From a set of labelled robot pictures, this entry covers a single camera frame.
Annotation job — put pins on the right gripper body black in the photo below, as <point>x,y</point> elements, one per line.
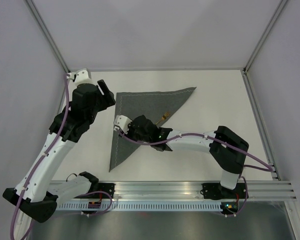
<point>133,134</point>

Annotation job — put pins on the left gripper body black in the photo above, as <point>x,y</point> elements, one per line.
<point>91,116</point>

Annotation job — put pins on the grey cloth napkin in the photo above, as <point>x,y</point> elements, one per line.
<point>153,105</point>

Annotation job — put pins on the gold fork black handle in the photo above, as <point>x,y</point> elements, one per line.
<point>163,117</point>

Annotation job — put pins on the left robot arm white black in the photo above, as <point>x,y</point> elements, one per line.
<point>33,195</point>

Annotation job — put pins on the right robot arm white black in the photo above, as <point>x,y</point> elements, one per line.
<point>226,147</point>

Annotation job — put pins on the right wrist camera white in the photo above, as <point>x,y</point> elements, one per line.
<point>121,124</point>

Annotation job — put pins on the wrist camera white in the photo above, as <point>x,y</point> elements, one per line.
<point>82,76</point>
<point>121,124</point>

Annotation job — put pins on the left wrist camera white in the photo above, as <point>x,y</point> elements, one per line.
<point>82,76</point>

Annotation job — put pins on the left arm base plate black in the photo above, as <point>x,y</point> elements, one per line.
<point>108,188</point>

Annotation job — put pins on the white slotted cable duct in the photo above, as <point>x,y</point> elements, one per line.
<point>145,206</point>

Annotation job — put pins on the left aluminium frame post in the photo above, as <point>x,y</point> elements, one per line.
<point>31,6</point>

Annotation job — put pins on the aluminium frame post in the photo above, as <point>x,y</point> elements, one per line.
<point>264,36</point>
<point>31,6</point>

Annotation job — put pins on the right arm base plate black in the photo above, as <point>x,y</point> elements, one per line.
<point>214,191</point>

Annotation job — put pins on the right aluminium frame post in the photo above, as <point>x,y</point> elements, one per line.
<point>264,36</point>

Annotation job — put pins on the aluminium rail front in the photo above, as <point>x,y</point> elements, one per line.
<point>190,190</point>

